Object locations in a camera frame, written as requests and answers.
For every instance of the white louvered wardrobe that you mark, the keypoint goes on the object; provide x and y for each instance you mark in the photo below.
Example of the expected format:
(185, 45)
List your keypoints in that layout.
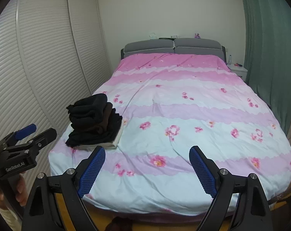
(44, 53)

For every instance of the small red and black item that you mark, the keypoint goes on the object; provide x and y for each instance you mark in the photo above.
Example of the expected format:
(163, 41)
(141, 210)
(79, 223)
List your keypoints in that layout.
(238, 64)

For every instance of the green curtain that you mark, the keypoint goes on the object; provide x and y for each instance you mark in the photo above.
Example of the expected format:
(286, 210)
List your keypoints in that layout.
(270, 41)

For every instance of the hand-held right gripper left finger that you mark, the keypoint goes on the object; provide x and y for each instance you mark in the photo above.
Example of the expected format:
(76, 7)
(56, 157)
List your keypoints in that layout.
(92, 170)

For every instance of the dark red cloth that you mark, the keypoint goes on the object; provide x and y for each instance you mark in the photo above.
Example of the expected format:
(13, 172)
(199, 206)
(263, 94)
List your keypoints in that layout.
(120, 224)

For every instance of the bed with pink floral duvet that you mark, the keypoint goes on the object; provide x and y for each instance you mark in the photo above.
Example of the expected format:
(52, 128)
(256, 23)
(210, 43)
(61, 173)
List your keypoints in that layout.
(184, 105)

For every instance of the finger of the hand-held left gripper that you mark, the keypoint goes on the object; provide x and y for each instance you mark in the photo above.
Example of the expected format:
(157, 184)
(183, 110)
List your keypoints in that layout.
(25, 130)
(44, 136)

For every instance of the folded brown pants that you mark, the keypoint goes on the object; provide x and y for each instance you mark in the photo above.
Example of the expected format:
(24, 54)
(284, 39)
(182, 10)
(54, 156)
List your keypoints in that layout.
(106, 118)

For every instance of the folded black clothes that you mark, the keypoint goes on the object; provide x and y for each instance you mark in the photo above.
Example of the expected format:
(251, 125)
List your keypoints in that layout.
(95, 137)

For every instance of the flat black item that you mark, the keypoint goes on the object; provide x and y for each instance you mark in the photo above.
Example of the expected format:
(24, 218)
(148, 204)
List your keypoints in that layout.
(165, 38)

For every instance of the white nightstand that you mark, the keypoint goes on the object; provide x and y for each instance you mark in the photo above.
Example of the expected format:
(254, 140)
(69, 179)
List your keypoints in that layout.
(238, 71)

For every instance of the grey headboard cushion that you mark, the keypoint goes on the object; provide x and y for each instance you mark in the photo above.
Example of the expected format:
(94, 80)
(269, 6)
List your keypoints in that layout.
(148, 45)
(198, 43)

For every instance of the person's left hand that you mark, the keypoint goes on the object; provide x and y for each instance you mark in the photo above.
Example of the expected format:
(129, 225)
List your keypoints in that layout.
(21, 187)

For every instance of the folded beige cloth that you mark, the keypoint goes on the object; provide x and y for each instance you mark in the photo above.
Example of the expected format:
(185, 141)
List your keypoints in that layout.
(116, 138)

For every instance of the clear water bottle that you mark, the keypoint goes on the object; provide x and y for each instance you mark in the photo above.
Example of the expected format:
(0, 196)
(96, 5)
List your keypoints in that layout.
(230, 59)

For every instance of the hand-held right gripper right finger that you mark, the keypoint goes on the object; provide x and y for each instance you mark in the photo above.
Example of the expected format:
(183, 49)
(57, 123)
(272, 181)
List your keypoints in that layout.
(203, 170)

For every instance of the purple toy figure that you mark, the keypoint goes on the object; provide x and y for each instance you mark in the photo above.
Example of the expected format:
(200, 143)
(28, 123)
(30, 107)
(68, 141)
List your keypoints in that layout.
(197, 35)

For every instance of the clear plastic bag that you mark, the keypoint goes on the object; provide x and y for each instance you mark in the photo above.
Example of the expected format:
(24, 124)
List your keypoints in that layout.
(152, 36)

